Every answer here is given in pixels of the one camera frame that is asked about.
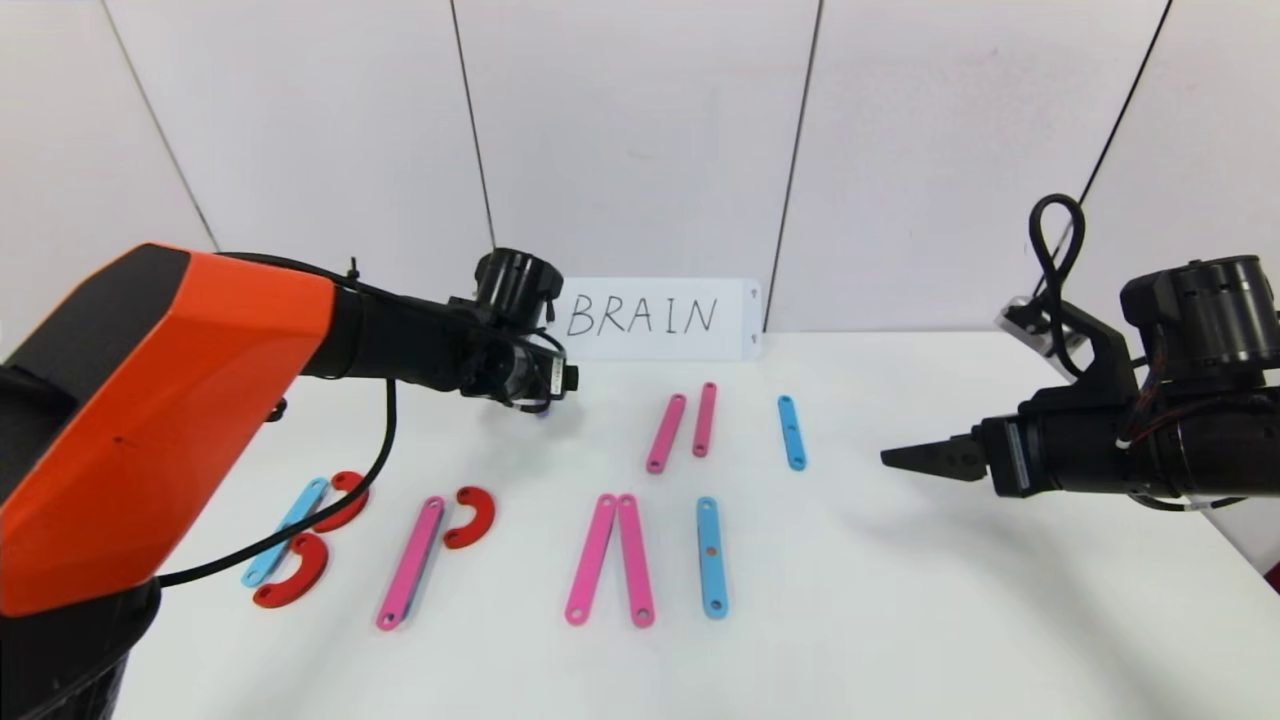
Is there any short blue bar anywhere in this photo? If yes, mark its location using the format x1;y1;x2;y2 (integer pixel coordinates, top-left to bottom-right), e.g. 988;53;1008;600
777;396;807;472

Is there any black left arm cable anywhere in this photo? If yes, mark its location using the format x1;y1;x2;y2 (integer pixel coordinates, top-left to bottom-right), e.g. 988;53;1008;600
155;380;401;589

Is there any red C-shaped piece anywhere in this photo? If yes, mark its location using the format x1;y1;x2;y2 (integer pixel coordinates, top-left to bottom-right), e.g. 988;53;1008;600
443;486;497;550
311;471;372;533
253;532;331;609

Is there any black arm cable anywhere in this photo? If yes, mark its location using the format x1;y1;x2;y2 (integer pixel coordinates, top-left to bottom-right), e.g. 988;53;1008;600
1030;194;1088;381
155;380;401;589

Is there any white sign card reading BRAIN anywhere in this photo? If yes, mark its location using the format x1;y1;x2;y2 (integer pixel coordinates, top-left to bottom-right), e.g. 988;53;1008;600
545;279;763;362

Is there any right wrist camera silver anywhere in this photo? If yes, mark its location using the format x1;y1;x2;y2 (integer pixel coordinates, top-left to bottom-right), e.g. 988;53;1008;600
995;295;1086;351

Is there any long blue bar with holes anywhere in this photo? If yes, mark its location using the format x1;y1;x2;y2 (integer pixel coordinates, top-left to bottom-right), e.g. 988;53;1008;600
696;497;729;619
242;477;331;588

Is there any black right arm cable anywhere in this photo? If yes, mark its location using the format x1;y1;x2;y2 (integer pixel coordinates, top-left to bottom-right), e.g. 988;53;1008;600
1030;194;1088;381

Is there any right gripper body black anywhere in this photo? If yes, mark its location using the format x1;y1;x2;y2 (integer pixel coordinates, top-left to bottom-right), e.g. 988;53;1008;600
979;399;1129;499

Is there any long pink bar with holes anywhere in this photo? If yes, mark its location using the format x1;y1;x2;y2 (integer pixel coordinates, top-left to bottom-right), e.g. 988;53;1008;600
617;494;657;629
565;494;618;627
376;497;446;631
646;394;688;475

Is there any short pink bar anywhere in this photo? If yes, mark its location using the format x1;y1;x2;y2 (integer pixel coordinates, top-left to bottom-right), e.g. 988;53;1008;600
692;382;718;459

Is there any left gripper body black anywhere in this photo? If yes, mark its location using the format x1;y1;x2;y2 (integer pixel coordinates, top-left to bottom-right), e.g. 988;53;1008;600
504;346;567;402

